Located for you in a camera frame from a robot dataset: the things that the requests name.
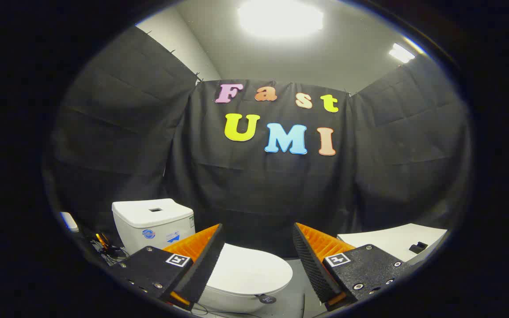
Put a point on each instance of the small black block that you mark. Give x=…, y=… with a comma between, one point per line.
x=418, y=247

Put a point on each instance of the black round lid knob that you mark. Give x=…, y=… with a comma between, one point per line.
x=267, y=299

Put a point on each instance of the small ceiling light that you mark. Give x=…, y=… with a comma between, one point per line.
x=401, y=53

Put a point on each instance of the large ceiling light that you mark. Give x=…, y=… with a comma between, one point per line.
x=280, y=17

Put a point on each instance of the white toilet lid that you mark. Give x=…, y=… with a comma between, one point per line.
x=250, y=269

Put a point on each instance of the small white device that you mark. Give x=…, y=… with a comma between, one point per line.
x=69, y=221

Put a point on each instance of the white flat board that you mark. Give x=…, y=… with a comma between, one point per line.
x=391, y=240

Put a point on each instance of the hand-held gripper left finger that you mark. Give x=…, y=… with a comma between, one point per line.
x=208, y=260

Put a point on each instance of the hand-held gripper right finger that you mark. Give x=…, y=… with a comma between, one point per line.
x=312, y=265

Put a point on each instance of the white toilet bowl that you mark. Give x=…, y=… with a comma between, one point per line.
x=237, y=302

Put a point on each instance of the black backdrop cloth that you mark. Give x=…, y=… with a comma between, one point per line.
x=259, y=190

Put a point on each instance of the white toilet tank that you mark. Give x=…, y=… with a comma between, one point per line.
x=148, y=216

